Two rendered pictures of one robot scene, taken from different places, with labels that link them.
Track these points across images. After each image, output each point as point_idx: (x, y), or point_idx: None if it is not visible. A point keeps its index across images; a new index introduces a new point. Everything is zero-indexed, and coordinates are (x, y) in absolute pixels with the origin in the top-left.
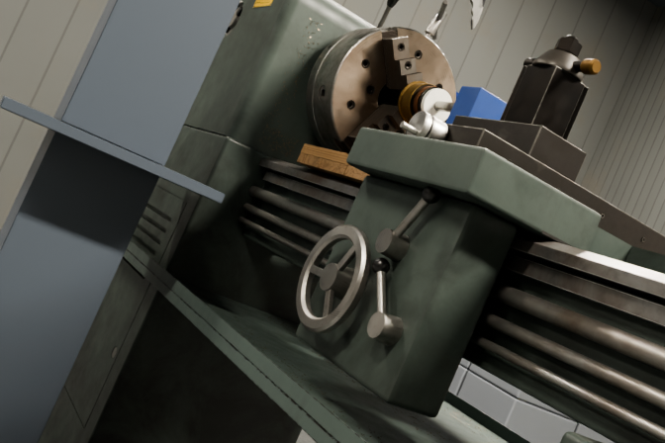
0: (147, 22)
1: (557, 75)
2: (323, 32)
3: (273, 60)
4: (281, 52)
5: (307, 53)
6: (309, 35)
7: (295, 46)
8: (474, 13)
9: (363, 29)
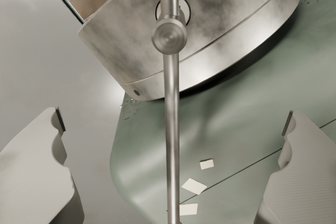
0: None
1: None
2: (324, 3)
3: None
4: None
5: None
6: None
7: None
8: (44, 124)
9: None
